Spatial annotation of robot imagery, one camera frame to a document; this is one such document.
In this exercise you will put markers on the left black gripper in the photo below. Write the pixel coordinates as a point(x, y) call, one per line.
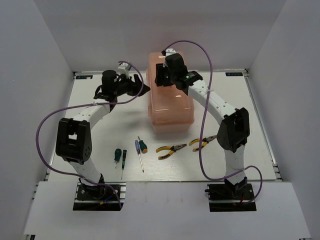
point(132, 84)

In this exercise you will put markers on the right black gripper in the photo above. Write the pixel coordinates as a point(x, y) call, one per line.
point(159, 80)

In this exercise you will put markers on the pink plastic toolbox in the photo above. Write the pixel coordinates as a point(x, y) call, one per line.
point(169, 109)

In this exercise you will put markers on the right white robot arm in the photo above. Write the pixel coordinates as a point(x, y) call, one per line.
point(234, 124)

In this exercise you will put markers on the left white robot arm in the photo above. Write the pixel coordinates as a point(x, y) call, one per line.
point(74, 140)

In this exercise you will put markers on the left table corner label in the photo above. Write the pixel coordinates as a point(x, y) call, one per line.
point(83, 77)

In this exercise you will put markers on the table corner label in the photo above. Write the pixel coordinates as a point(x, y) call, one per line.
point(83, 77)
point(234, 74)

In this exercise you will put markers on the green orange stubby screwdriver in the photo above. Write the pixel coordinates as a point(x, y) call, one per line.
point(142, 145)

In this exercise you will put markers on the right table corner label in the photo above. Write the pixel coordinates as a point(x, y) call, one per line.
point(234, 74)

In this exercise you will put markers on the blue red long screwdriver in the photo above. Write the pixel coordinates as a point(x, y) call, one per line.
point(137, 147)

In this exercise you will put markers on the thin green precision screwdriver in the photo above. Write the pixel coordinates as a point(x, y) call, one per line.
point(124, 155)

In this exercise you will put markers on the yellow combination pliers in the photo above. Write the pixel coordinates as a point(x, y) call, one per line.
point(171, 150)

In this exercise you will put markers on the yellow needle-nose pliers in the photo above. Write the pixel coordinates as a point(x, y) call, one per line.
point(202, 142)

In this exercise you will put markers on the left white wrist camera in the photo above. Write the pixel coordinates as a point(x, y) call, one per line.
point(124, 69)

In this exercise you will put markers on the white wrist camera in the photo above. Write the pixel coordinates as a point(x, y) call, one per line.
point(124, 69)
point(167, 52)

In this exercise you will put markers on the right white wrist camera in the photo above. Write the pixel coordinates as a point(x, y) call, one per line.
point(167, 52)

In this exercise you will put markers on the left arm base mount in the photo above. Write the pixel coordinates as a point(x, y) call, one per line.
point(99, 198)

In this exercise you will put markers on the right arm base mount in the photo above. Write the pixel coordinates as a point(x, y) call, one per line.
point(220, 199)

